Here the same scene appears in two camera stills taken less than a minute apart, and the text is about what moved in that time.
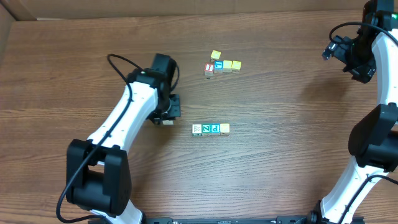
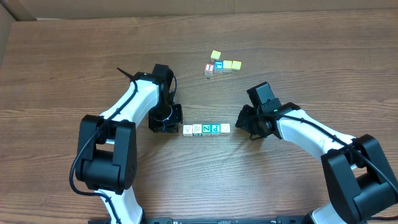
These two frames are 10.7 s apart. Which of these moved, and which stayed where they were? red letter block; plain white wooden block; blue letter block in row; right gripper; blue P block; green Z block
Moved: plain white wooden block; right gripper
Stayed: red letter block; green Z block; blue P block; blue letter block in row
